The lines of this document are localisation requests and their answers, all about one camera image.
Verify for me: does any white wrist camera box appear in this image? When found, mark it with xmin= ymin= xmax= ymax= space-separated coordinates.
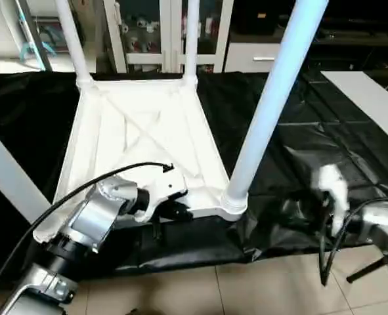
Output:
xmin=132 ymin=169 xmax=190 ymax=224
xmin=311 ymin=164 xmax=352 ymax=236

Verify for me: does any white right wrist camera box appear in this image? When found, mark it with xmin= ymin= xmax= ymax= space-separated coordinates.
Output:
xmin=311 ymin=164 xmax=352 ymax=236

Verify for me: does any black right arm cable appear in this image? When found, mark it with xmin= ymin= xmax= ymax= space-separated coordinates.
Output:
xmin=317 ymin=196 xmax=388 ymax=287

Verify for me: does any light blue stand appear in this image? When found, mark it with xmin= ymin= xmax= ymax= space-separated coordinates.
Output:
xmin=18 ymin=18 xmax=58 ymax=68

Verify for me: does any white flat board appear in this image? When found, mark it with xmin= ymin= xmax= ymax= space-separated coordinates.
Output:
xmin=320 ymin=70 xmax=388 ymax=150

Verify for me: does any white plastic table top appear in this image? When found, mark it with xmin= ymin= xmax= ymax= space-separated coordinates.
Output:
xmin=33 ymin=77 xmax=249 ymax=245

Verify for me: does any white glass door cabinet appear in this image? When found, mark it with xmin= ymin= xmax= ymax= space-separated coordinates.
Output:
xmin=102 ymin=0 xmax=235 ymax=74

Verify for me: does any black tripod leg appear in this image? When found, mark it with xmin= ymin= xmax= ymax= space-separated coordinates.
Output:
xmin=345 ymin=255 xmax=388 ymax=285

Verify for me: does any black work mat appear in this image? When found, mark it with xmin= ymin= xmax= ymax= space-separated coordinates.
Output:
xmin=0 ymin=69 xmax=388 ymax=283

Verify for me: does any white drawer unit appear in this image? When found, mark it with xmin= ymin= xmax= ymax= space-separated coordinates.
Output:
xmin=225 ymin=43 xmax=280 ymax=74

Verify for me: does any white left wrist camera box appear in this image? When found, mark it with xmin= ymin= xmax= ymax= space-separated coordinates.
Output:
xmin=132 ymin=169 xmax=190 ymax=224

